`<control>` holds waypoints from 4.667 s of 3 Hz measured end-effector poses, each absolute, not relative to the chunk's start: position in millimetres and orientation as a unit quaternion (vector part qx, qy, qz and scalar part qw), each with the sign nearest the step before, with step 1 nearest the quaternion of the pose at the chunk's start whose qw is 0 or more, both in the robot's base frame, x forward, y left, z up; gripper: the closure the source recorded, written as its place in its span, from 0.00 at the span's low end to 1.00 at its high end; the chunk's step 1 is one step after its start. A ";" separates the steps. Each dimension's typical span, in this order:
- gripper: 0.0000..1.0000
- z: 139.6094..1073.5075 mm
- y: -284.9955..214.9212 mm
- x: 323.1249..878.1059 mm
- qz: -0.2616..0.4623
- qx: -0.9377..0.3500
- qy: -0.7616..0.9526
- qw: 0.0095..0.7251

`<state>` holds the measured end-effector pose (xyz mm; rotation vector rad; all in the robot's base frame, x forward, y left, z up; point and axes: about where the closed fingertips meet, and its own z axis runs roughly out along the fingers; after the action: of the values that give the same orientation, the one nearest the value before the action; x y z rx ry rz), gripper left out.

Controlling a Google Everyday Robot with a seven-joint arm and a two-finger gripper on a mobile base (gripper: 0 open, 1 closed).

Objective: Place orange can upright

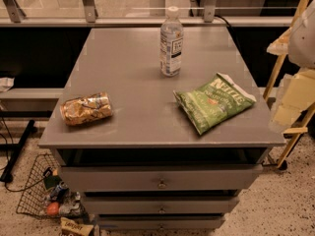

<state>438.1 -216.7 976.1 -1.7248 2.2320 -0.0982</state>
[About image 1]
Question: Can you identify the white crumpled paper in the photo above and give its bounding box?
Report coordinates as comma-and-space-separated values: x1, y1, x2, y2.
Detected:
0, 78, 15, 92

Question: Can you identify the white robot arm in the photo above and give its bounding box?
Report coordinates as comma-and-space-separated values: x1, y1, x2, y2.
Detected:
288, 1, 315, 69

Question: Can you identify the black cable on floor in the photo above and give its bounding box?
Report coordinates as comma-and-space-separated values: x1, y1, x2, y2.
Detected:
0, 115, 53, 193

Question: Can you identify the clear plastic water bottle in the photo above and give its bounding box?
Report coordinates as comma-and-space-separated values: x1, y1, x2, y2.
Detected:
159, 6, 184, 77

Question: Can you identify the grey drawer cabinet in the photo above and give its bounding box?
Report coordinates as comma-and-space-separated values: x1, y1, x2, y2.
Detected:
40, 27, 284, 222

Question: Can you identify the black table leg stand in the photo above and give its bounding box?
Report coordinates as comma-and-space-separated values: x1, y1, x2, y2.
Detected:
0, 120, 36, 183

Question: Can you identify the green chip bag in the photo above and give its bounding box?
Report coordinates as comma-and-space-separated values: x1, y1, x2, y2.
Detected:
173, 73, 256, 135

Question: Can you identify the middle grey drawer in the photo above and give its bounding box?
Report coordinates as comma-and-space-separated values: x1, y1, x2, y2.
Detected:
83, 196, 239, 214

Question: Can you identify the yellow chip bag on floor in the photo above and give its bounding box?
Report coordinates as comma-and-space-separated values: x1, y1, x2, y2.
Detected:
60, 217, 94, 236

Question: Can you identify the orange fruit in basket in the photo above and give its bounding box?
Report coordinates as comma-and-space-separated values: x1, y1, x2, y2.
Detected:
46, 202, 59, 216

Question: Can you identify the orange soda can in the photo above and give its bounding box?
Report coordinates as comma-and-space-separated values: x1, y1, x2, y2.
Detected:
60, 92, 113, 126

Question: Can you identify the grey drawer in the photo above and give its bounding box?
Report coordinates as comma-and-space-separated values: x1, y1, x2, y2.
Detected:
58, 164, 263, 192
96, 215, 224, 230
83, 196, 239, 214

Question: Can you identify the black wire basket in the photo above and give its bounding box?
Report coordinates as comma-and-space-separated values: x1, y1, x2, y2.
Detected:
17, 154, 85, 219

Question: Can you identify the bottom grey drawer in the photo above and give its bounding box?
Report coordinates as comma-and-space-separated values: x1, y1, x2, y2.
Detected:
96, 215, 224, 230

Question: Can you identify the top grey drawer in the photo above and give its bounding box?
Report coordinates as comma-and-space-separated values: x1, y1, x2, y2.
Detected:
58, 164, 263, 192

